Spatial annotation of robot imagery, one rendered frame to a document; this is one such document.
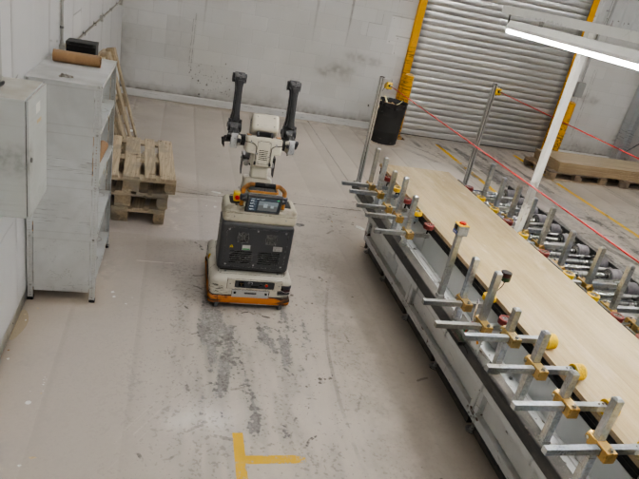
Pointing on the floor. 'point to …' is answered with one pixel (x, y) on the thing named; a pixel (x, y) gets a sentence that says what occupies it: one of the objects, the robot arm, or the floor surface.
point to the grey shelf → (72, 179)
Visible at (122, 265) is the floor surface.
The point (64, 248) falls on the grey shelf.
